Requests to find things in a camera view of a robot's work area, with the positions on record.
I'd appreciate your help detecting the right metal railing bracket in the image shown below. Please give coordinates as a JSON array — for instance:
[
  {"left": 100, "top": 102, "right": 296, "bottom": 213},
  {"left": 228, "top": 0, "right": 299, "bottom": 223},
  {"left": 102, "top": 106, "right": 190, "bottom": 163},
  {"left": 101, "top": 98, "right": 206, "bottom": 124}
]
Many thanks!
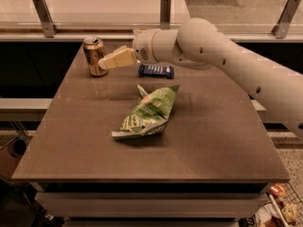
[{"left": 272, "top": 0, "right": 301, "bottom": 39}]

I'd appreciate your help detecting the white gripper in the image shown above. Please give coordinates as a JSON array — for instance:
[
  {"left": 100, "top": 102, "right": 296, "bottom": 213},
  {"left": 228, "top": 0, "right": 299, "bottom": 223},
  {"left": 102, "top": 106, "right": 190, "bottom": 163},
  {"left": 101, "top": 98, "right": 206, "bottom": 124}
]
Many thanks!
[{"left": 98, "top": 29, "right": 157, "bottom": 69}]

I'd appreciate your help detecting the left metal railing bracket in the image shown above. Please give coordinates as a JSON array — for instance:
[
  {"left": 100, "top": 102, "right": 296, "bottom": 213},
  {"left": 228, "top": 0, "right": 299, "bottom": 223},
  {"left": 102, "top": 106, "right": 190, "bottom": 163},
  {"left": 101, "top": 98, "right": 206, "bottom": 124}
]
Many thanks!
[{"left": 32, "top": 0, "right": 57, "bottom": 38}]

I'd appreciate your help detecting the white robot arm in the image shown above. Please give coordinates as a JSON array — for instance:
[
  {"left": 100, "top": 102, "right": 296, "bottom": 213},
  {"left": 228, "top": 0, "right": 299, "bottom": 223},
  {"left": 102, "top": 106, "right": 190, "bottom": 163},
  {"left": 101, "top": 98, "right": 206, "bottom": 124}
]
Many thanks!
[{"left": 98, "top": 18, "right": 303, "bottom": 139}]

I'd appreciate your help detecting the middle metal railing bracket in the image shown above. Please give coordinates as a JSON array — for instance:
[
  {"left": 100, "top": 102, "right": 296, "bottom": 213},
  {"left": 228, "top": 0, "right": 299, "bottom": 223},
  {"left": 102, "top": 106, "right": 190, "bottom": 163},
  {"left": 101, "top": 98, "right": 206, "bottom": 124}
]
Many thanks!
[{"left": 160, "top": 0, "right": 171, "bottom": 29}]

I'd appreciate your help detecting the blue candy bar wrapper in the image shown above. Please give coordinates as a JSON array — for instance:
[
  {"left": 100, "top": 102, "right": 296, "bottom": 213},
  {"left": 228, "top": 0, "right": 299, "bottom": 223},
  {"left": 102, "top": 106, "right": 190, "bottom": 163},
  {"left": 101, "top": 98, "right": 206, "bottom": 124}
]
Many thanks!
[{"left": 138, "top": 64, "right": 174, "bottom": 79}]

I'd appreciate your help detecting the orange soda can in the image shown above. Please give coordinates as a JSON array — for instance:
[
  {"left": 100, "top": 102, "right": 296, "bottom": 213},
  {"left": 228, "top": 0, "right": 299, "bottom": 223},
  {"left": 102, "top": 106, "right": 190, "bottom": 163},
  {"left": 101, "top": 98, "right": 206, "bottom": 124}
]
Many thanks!
[{"left": 83, "top": 36, "right": 108, "bottom": 77}]

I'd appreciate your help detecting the glass railing panel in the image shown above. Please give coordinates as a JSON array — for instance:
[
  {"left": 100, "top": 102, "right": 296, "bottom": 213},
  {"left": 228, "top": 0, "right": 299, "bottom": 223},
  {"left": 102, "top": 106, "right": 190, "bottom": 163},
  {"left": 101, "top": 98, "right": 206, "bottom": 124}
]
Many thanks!
[{"left": 0, "top": 0, "right": 303, "bottom": 28}]

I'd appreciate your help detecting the metal railing bracket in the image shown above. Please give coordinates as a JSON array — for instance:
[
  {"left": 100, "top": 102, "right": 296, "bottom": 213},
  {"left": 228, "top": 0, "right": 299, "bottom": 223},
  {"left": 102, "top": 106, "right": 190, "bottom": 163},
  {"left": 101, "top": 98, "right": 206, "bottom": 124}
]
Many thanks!
[
  {"left": 32, "top": 0, "right": 57, "bottom": 38},
  {"left": 272, "top": 0, "right": 301, "bottom": 39},
  {"left": 160, "top": 0, "right": 171, "bottom": 29}
]

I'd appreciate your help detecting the wire basket with snacks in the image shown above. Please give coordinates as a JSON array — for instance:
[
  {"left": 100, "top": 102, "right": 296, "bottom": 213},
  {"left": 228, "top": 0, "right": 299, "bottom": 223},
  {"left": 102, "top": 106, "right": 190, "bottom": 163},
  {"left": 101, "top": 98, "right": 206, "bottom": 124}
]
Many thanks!
[{"left": 252, "top": 183, "right": 303, "bottom": 227}]

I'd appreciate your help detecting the green chip bag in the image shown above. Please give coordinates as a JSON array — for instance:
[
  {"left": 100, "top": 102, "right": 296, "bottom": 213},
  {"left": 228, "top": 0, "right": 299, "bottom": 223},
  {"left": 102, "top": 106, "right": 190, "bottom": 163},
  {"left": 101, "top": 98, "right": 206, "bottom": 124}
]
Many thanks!
[{"left": 112, "top": 84, "right": 180, "bottom": 140}]

